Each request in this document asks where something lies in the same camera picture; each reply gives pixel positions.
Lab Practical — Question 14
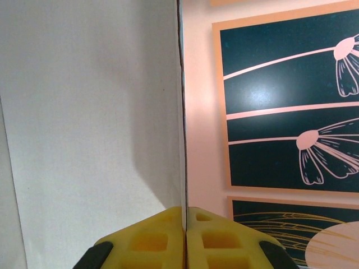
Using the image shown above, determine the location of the teal and white paper box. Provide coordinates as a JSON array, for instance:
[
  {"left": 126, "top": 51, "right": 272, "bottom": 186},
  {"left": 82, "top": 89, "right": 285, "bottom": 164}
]
[{"left": 0, "top": 0, "right": 188, "bottom": 269}]

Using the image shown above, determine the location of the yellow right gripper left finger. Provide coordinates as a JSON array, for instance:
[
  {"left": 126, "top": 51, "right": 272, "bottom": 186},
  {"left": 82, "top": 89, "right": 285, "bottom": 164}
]
[{"left": 73, "top": 206, "right": 187, "bottom": 269}]

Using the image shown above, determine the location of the pink flowers wall panel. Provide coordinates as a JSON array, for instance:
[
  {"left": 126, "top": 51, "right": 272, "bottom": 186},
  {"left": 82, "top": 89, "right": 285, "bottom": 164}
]
[{"left": 211, "top": 8, "right": 359, "bottom": 194}]

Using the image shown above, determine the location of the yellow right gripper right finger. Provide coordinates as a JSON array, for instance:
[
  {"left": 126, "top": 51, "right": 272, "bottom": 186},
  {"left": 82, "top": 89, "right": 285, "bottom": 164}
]
[{"left": 186, "top": 206, "right": 295, "bottom": 269}]

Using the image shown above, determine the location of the pink circle gold lines panel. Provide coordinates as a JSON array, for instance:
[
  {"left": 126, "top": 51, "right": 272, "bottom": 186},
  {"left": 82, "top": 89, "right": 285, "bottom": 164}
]
[{"left": 226, "top": 195, "right": 359, "bottom": 269}]

